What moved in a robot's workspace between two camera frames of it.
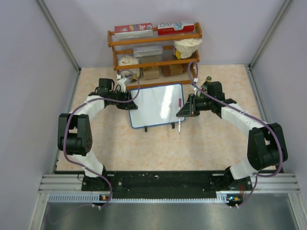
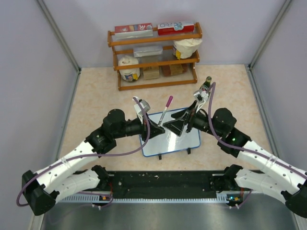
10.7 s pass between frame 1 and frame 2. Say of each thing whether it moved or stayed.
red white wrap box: stayed
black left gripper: moved
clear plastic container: stayed
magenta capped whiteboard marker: moved
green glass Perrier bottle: stayed
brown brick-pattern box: stayed
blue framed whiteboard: moved
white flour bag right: stayed
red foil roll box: stayed
